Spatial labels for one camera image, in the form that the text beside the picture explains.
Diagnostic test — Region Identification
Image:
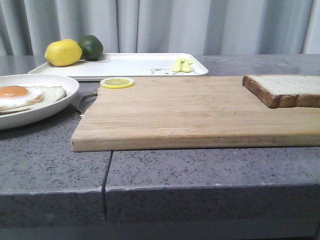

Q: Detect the white bread slice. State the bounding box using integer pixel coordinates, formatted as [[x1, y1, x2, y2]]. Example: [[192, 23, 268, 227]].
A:
[[242, 74, 320, 109]]

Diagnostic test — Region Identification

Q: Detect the white round plate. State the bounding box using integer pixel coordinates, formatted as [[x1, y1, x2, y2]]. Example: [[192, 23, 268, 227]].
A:
[[0, 74, 80, 130]]

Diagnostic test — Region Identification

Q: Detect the white bear tray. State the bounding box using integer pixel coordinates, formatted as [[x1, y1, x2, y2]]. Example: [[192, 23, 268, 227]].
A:
[[29, 53, 209, 82]]

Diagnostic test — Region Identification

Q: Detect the bottom bread slice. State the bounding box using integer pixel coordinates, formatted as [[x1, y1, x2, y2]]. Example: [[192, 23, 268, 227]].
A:
[[0, 86, 67, 115]]

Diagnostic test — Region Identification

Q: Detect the wooden cutting board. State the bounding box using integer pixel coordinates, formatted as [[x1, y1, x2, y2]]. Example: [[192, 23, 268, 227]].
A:
[[71, 76, 320, 152]]

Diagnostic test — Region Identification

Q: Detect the yellow plastic fork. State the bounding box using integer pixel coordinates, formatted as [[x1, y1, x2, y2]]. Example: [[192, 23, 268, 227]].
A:
[[171, 57, 184, 73]]

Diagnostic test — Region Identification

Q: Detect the lemon slice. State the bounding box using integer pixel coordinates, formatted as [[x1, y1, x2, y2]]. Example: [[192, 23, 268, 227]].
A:
[[100, 77, 135, 89]]

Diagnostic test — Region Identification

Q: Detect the green lime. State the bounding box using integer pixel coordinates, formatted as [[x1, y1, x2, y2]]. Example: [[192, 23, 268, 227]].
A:
[[78, 35, 104, 61]]

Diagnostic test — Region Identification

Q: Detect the front yellow lemon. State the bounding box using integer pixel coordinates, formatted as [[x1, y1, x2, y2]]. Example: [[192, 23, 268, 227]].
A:
[[44, 39, 83, 67]]

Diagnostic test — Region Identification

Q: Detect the fried egg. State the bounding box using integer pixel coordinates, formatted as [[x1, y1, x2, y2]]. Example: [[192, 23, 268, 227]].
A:
[[0, 85, 43, 111]]

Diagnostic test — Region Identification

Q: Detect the grey curtain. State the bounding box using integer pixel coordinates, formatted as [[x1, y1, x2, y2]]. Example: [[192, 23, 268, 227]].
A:
[[0, 0, 320, 56]]

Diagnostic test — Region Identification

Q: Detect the metal board handle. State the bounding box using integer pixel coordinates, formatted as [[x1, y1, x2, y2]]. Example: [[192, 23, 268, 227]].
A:
[[76, 87, 99, 118]]

